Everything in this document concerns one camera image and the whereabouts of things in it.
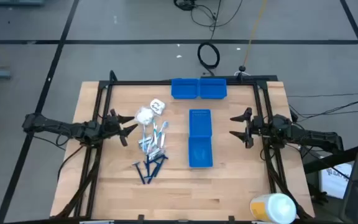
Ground white printed packet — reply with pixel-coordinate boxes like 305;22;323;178
149;98;167;116

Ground black slanted beam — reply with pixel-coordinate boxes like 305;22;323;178
303;143;358;175

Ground white printed sign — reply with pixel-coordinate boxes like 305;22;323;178
318;161;354;200

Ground black floor cable bundle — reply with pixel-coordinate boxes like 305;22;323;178
172;0;245;41

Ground yellow cable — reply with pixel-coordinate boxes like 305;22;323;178
242;0;269;68

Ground thin black floor cables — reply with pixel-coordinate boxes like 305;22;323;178
287;92;358;123

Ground coiled black cable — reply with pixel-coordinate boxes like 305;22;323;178
196;42;221;70

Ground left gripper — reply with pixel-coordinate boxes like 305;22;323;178
101;108;139;147

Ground blue plastic basket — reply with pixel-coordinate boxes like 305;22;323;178
199;78;228;100
170;78;200;100
188;108;213;138
188;136;214;169

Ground white and yellow canister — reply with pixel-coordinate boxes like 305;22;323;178
249;192;297;224

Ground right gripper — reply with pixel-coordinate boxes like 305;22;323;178
229;107;265;149

